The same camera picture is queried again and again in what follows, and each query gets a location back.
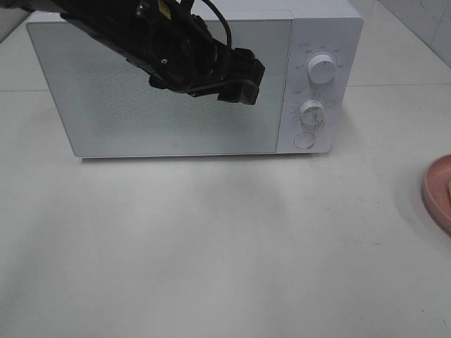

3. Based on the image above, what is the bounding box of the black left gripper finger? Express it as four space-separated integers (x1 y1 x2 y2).
225 48 265 85
217 80 261 105

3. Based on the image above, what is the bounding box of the white microwave oven body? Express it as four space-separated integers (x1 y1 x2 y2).
26 0 364 163

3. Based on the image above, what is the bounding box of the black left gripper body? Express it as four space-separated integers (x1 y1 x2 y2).
125 13 240 98

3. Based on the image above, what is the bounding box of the white microwave knob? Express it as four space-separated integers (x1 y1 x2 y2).
299 100 325 125
307 52 337 85

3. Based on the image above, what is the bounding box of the white microwave door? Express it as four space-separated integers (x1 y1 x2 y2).
27 14 292 158

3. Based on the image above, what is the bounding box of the round white door button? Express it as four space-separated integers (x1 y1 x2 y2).
293 132 315 149

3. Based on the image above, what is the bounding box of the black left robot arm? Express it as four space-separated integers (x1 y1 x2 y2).
1 0 265 105

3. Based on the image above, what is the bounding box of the pink round plate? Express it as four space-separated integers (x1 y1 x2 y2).
422 154 450 235

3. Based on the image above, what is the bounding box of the toy sandwich with lettuce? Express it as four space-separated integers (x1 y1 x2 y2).
447 180 451 203

